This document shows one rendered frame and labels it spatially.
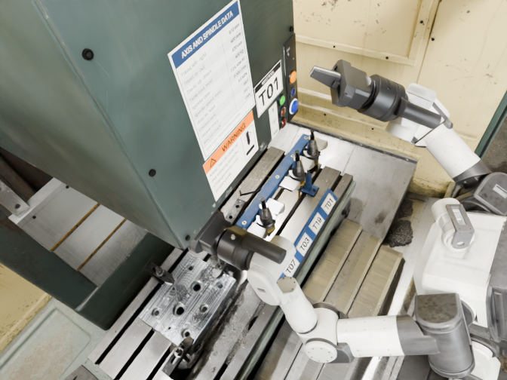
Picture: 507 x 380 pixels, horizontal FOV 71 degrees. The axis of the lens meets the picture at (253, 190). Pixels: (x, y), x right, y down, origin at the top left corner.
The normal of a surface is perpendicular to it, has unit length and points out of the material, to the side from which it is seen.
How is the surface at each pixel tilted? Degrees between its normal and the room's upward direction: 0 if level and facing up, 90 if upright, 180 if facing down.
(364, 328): 28
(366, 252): 8
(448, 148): 48
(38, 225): 91
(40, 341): 0
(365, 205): 24
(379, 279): 8
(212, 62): 90
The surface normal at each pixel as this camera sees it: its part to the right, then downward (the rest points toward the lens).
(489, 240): -0.44, -0.70
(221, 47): 0.84, 0.36
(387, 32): -0.54, 0.71
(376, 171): -0.33, -0.26
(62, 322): -0.13, -0.61
